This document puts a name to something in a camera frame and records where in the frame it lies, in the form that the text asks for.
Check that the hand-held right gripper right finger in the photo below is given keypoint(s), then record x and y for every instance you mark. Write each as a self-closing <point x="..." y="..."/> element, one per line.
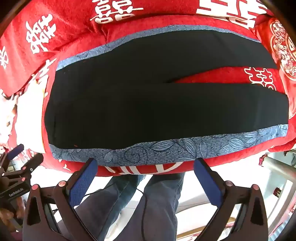
<point x="208" y="180"/>

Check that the red pillow with gold ornament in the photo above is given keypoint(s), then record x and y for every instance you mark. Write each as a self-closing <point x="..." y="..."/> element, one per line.
<point x="281" y="48"/>

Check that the person's left hand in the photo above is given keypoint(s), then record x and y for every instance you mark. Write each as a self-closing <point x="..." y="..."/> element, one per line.
<point x="7" y="216"/>

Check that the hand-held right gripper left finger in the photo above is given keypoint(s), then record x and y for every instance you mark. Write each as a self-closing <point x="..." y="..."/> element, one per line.
<point x="83" y="180"/>

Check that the metal rail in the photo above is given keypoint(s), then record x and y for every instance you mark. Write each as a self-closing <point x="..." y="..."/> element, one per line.
<point x="281" y="168"/>

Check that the red printed blanket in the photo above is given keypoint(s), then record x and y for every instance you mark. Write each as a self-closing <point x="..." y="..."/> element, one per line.
<point x="76" y="30"/>

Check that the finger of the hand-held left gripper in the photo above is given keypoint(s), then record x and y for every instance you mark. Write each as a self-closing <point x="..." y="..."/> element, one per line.
<point x="32" y="165"/>
<point x="15" y="151"/>

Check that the person's legs in jeans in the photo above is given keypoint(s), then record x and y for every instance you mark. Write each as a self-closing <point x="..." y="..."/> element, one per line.
<point x="129" y="208"/>

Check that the black pants with blue trim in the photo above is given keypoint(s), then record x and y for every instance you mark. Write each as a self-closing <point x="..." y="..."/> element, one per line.
<point x="150" y="111"/>

